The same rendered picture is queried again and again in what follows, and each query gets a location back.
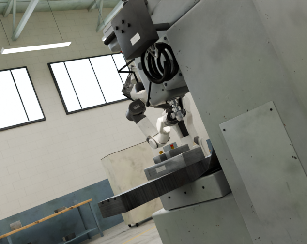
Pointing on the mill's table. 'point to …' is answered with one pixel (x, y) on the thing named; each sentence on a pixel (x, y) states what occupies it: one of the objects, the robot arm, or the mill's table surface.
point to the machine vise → (175, 161)
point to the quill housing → (155, 93)
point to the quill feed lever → (148, 94)
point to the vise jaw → (160, 158)
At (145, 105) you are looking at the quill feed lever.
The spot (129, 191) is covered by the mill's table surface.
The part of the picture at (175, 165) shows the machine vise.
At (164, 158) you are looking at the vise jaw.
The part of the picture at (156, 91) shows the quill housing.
